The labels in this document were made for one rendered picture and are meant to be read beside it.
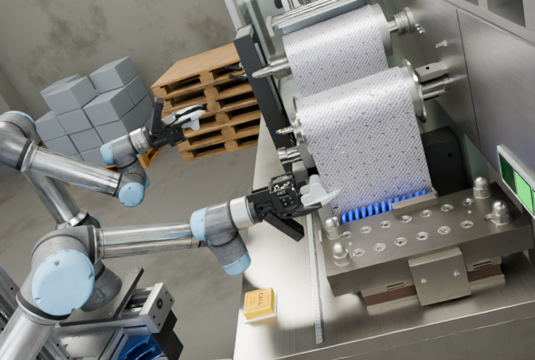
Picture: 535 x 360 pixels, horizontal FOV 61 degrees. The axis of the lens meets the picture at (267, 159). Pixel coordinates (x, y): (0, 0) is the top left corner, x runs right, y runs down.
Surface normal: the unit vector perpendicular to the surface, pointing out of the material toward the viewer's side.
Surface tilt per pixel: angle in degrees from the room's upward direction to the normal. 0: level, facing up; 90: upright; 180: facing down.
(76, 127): 90
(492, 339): 90
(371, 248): 0
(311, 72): 92
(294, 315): 0
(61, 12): 90
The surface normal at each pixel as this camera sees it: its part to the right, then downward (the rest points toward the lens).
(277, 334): -0.35, -0.83
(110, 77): -0.21, 0.51
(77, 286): 0.54, 0.12
